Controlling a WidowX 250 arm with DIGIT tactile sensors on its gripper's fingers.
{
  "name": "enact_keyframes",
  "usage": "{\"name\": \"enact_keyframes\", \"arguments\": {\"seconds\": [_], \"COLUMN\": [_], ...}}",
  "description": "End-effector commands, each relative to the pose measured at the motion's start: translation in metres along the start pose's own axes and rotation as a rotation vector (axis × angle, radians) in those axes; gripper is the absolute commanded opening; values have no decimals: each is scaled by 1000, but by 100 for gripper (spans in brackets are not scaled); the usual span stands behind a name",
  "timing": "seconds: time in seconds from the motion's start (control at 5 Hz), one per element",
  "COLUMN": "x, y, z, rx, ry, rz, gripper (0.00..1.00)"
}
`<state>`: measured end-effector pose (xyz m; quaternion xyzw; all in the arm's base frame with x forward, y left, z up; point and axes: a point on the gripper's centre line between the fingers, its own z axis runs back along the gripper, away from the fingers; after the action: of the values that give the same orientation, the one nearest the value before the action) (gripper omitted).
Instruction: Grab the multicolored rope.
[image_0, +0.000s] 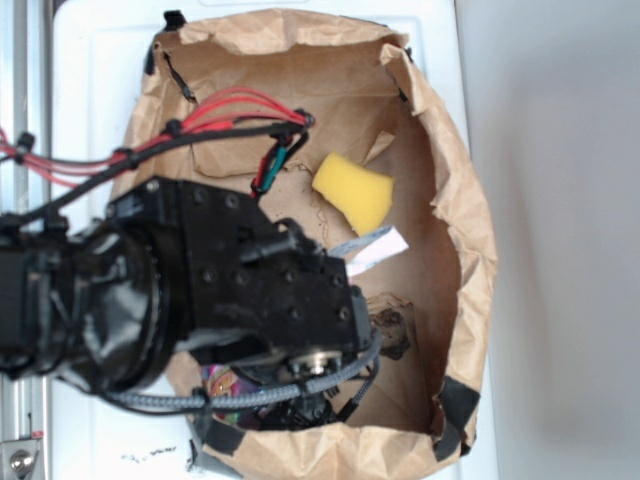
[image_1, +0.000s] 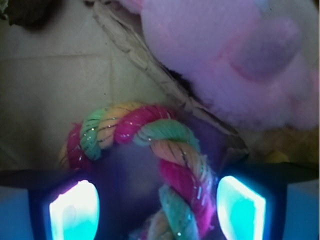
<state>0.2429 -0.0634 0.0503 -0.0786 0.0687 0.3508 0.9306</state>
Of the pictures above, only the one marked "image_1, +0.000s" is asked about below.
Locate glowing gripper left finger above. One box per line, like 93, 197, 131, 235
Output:
0, 169, 100, 240

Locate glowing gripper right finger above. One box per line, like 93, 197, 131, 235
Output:
216, 162, 320, 240

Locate multicolored twisted rope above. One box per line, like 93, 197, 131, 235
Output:
57, 101, 217, 240

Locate pink plush bunny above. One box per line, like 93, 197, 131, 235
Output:
121, 0, 320, 130

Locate brown paper bag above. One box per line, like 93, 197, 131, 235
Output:
0, 0, 320, 170

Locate dark brown rock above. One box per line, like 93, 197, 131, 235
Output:
0, 0, 63, 27

